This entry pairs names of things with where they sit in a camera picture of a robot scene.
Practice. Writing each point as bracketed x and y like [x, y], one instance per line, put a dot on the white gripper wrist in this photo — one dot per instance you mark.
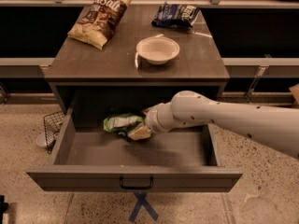
[151, 120]

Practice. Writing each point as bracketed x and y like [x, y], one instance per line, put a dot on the green rice chip bag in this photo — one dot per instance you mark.
[123, 124]

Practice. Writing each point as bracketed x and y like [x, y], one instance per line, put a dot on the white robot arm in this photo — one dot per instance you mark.
[274, 127]

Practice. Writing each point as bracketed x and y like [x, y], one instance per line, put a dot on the grey drawer cabinet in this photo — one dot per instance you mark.
[98, 83]

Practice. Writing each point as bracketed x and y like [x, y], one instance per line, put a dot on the open grey top drawer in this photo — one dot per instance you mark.
[86, 158]

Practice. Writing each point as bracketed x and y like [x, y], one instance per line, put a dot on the brown sea salt chip bag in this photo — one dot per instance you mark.
[99, 23]

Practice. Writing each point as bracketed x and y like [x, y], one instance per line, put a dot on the blue chip bag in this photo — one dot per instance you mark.
[175, 15]

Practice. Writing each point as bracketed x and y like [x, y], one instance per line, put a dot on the white bowl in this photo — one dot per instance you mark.
[158, 49]

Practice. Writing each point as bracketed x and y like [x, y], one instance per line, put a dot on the blue tape cross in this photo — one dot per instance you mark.
[142, 202]

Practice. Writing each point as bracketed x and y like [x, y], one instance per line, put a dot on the white cup on floor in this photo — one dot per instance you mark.
[41, 140]

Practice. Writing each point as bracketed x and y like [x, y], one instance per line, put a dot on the black drawer handle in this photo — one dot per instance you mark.
[136, 183]

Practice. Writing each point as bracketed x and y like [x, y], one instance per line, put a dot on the black wire basket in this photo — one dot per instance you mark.
[52, 125]

